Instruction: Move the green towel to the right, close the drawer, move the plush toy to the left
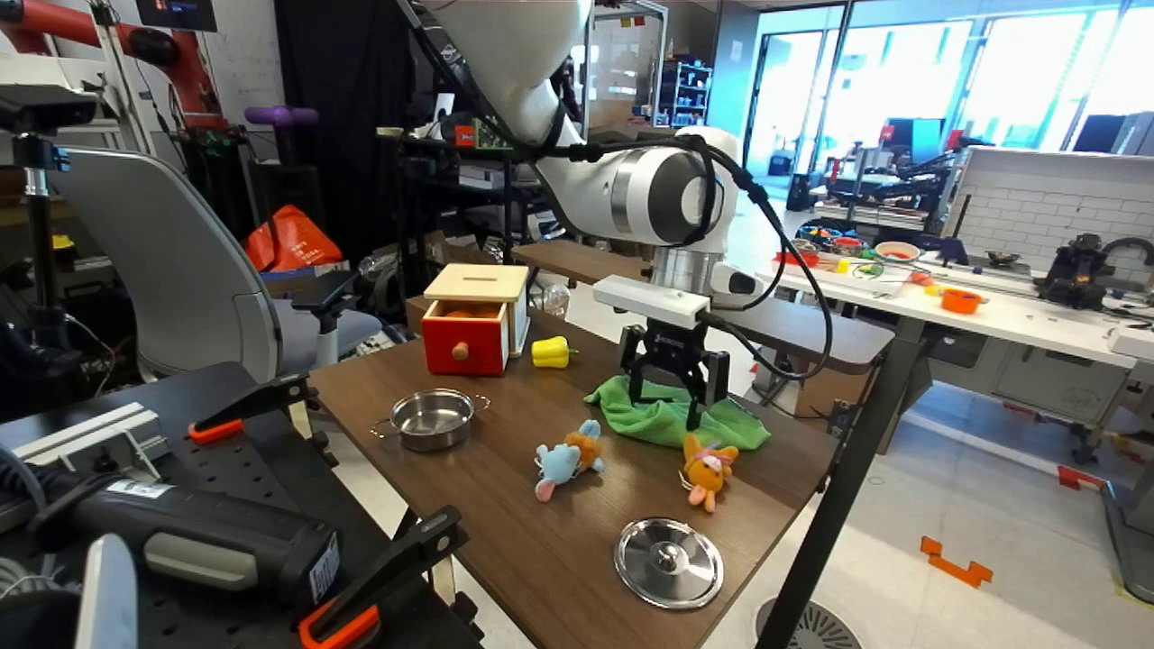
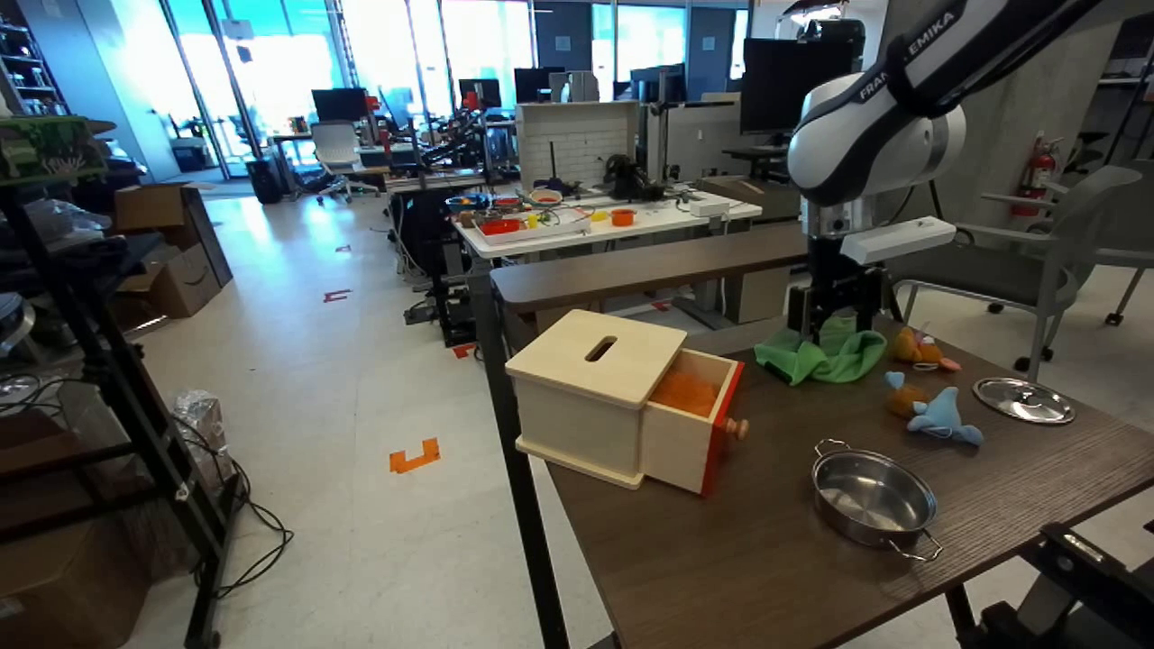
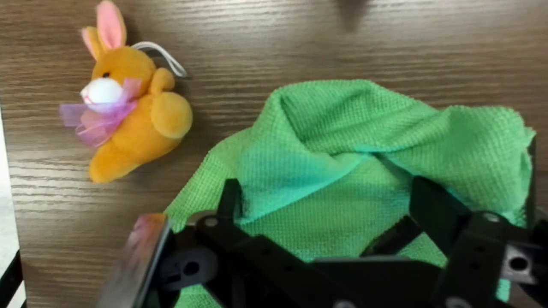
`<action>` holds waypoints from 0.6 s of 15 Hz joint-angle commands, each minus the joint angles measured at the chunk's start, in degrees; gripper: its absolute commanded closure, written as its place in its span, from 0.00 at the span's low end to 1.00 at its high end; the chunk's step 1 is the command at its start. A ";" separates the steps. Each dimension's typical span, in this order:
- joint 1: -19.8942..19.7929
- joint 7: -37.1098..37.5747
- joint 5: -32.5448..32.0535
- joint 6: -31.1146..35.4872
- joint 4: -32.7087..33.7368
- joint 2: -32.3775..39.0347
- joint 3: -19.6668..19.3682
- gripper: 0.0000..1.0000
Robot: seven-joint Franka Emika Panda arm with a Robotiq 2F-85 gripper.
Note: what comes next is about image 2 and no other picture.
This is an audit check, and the brown wooden bench table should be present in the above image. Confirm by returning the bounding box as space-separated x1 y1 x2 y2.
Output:
487 219 906 354

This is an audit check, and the large black monitor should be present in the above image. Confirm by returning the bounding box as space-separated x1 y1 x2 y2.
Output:
736 35 859 138

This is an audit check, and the orange plush toy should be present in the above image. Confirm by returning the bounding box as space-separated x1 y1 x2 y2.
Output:
888 325 968 373

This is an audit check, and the black metal rack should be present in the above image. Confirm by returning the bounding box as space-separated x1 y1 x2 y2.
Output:
0 115 245 649

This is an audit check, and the grey office chair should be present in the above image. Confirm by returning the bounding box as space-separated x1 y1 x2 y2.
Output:
899 163 1147 373

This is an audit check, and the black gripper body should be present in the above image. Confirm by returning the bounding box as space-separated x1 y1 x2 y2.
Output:
804 234 894 319

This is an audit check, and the green towel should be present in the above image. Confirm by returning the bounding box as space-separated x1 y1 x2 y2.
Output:
749 314 894 390

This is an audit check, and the small steel pot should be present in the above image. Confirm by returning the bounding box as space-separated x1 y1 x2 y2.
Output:
808 434 945 569

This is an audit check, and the blue plush toy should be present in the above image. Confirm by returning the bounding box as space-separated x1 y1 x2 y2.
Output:
882 367 989 454

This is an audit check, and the white desk divider panel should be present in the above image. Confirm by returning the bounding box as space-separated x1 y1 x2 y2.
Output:
514 102 644 189

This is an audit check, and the silver plate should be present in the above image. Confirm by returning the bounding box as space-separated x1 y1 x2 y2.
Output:
971 370 1079 427

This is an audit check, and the light wooden slotted box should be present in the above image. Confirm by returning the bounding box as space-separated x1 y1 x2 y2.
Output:
505 306 693 491

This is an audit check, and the wooden drawer with orange front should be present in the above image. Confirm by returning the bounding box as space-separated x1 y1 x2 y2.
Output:
642 347 755 498

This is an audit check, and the orange floor tape marker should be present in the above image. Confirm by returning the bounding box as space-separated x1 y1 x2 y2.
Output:
387 434 443 474

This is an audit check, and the black floor cable bundle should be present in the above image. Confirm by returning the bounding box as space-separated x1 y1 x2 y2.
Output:
165 390 298 599

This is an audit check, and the white swivel office chair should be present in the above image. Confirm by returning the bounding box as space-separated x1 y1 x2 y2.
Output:
312 121 369 206

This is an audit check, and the white work table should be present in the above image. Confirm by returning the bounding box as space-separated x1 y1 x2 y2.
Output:
448 188 768 266

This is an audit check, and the brown cardboard box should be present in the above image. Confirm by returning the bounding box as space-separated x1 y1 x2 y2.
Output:
114 181 239 319

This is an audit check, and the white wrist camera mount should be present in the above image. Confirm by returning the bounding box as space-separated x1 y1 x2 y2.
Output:
838 213 960 269

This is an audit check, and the red fire extinguisher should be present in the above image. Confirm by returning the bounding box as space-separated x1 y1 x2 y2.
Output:
1010 128 1064 225

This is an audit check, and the black desktop device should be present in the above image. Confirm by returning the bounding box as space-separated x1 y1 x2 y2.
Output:
598 151 665 200

